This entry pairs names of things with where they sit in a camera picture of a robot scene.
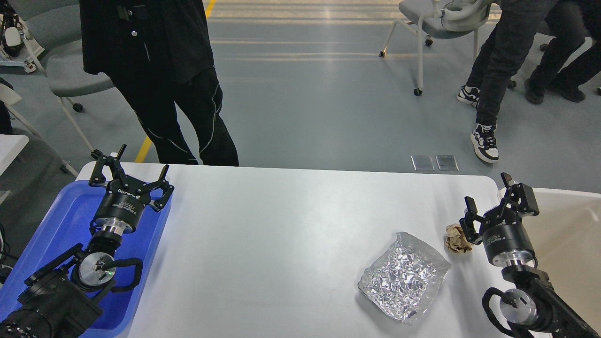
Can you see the metal floor plate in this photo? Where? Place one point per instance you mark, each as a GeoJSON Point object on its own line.
{"type": "Point", "coordinates": [447, 163]}
{"type": "Point", "coordinates": [422, 163]}

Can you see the crumpled brown paper ball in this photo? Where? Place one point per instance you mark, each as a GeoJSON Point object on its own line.
{"type": "Point", "coordinates": [455, 239]}

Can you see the grey white rolling chair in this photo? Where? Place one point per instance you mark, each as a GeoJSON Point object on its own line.
{"type": "Point", "coordinates": [443, 19]}

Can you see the left metal floor plate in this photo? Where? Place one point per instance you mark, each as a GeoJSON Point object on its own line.
{"type": "Point", "coordinates": [422, 163]}

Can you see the white robot base equipment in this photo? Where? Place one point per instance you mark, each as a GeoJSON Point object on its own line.
{"type": "Point", "coordinates": [18, 48]}

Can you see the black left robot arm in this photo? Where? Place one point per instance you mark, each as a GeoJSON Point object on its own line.
{"type": "Point", "coordinates": [84, 270]}

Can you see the person in black clothes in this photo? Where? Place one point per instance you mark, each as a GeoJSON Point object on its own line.
{"type": "Point", "coordinates": [158, 55]}

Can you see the beige plastic bin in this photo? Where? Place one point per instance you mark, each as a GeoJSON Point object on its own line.
{"type": "Point", "coordinates": [565, 237]}

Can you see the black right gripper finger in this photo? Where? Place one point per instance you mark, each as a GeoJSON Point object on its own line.
{"type": "Point", "coordinates": [518, 202]}
{"type": "Point", "coordinates": [467, 223]}

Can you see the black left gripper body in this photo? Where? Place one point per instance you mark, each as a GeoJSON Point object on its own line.
{"type": "Point", "coordinates": [121, 204]}

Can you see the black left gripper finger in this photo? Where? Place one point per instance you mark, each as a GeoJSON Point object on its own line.
{"type": "Point", "coordinates": [113, 162]}
{"type": "Point", "coordinates": [160, 184]}

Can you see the silver foil bag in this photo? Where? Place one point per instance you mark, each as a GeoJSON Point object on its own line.
{"type": "Point", "coordinates": [404, 281]}

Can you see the person in dark jeans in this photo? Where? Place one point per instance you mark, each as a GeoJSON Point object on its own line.
{"type": "Point", "coordinates": [500, 57]}

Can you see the seated person in black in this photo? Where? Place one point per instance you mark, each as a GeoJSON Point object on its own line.
{"type": "Point", "coordinates": [572, 57]}

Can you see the white side table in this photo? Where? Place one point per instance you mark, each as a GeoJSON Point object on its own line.
{"type": "Point", "coordinates": [10, 147]}

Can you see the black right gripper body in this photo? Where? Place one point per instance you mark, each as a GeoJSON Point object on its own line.
{"type": "Point", "coordinates": [507, 244]}

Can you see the grey chair left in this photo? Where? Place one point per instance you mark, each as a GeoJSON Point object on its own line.
{"type": "Point", "coordinates": [56, 26]}

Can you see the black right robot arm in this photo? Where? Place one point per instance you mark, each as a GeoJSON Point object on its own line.
{"type": "Point", "coordinates": [532, 305]}

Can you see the right metal floor plate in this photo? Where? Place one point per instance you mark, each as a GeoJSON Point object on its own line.
{"type": "Point", "coordinates": [447, 163]}

